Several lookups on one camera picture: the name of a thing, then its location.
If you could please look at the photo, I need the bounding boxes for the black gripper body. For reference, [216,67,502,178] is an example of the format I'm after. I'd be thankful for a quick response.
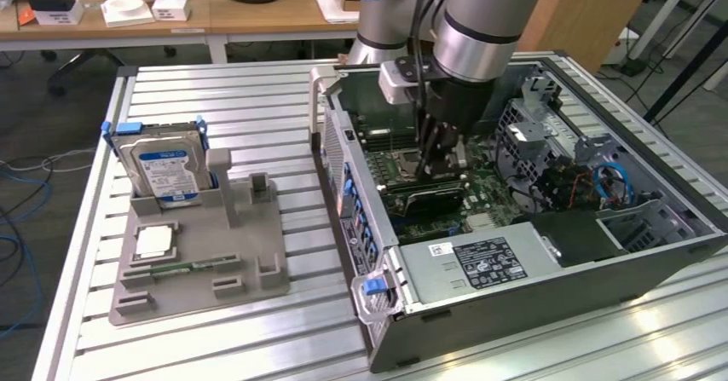
[422,77,502,137]

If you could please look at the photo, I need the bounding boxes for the silver CPU socket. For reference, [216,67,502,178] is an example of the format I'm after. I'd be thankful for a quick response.
[393,146,425,182]

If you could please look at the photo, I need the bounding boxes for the green motherboard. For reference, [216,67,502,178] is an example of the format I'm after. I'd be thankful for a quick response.
[354,118,536,245]

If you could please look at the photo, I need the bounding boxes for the grey metal disk bay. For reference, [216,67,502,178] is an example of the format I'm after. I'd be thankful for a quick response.
[494,97,577,176]

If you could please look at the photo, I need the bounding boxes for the silver chipset heatsink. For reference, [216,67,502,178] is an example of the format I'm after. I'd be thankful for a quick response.
[464,213,497,231]

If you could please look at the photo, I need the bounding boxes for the grey power supply unit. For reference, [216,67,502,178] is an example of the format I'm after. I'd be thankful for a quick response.
[397,222,565,306]

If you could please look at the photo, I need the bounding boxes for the white paper stack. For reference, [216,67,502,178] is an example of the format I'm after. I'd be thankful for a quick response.
[314,0,362,25]

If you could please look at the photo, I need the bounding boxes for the white floor cabinet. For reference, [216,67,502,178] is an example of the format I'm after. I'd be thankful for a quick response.
[601,26,641,65]

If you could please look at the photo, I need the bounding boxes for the wooden cabinet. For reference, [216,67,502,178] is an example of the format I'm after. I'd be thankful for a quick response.
[514,0,662,74]

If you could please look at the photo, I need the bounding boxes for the blue case latch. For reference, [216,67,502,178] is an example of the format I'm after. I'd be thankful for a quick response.
[361,277,389,297]

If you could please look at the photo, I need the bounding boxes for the black grey PC case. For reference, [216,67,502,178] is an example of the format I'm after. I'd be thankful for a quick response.
[308,49,728,374]

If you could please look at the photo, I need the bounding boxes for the black tripod pole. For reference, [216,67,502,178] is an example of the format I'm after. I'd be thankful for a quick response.
[645,0,728,123]

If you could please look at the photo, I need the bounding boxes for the grey plastic parts rack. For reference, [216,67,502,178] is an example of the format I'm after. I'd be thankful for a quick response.
[109,147,294,329]

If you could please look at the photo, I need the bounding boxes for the hard disk blue rails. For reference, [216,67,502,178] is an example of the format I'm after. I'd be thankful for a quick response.
[98,115,213,211]

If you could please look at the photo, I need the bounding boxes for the silver CPU chip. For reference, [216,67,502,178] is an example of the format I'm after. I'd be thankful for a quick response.
[133,226,174,259]

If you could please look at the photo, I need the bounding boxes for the green RAM stick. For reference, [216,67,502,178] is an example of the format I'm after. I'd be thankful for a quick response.
[122,260,221,278]

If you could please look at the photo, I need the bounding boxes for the small white labelled box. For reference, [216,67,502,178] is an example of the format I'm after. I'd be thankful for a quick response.
[150,0,193,22]

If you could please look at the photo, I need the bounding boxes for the black office chair base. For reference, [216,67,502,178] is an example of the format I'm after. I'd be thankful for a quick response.
[46,48,125,97]

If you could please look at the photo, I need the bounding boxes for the wooden desk white legs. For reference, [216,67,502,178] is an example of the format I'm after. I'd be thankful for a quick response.
[0,0,522,65]

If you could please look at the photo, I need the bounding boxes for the white box dark lid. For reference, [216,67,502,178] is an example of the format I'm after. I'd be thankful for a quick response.
[25,0,86,27]

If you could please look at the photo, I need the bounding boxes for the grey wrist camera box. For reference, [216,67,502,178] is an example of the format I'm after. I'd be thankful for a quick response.
[377,60,425,105]

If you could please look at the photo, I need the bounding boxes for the blue SATA wire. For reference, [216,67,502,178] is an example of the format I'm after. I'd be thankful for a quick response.
[590,161,637,208]

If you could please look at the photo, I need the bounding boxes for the white floor cable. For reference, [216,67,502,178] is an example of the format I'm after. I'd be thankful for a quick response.
[4,148,96,173]

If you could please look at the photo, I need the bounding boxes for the blue floor cable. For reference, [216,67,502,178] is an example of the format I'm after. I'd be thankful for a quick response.
[0,165,48,340]

